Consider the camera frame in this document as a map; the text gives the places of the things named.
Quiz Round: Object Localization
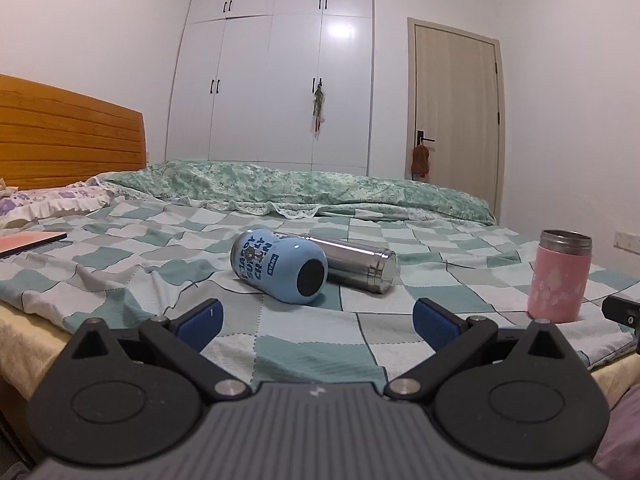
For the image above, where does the light blue printed cup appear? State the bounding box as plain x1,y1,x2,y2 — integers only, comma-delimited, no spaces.
230,229,329,306

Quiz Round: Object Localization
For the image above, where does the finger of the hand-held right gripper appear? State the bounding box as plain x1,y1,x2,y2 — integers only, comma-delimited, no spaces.
602,296,640,356

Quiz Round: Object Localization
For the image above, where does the pink cup with steel rim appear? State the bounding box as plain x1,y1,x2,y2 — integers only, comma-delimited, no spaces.
527,229,594,324

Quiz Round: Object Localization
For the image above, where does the wooden headboard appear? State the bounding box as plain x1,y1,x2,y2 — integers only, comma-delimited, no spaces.
0,74,148,191

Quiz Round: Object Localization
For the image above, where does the checkered green bedsheet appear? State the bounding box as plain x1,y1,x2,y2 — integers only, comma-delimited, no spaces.
0,194,640,387

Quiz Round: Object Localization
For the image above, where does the stainless steel cup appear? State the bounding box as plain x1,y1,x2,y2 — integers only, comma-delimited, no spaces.
299,233,398,295

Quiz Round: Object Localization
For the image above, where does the beige wooden door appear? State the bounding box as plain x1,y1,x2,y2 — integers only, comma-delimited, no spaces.
407,17,504,224

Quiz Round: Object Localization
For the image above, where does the person's pink clothing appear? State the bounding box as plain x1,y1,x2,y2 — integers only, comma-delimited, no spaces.
594,389,640,480

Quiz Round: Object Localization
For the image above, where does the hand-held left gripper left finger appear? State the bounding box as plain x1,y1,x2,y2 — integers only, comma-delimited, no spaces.
70,298,252,403

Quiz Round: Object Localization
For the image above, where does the white wardrobe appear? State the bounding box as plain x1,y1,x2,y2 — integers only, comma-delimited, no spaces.
165,0,375,176

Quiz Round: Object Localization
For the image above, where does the yellow mattress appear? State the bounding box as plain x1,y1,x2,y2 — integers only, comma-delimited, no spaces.
0,304,68,403

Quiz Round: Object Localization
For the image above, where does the pink flat book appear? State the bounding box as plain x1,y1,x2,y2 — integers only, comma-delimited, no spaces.
0,231,68,260

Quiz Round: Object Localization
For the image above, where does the green floral quilt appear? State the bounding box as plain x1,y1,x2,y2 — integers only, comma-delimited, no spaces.
94,159,497,226

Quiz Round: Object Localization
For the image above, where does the brown hanging pouch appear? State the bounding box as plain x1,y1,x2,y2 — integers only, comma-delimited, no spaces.
411,143,431,176

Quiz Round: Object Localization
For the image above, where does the green hanging ornament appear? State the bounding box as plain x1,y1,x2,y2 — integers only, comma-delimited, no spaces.
310,84,327,134

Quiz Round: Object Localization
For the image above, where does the purple floral pillow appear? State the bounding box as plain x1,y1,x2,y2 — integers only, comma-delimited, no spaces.
0,183,122,234

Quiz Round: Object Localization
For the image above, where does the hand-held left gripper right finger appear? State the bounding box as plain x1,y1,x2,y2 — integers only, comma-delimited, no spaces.
384,297,576,403

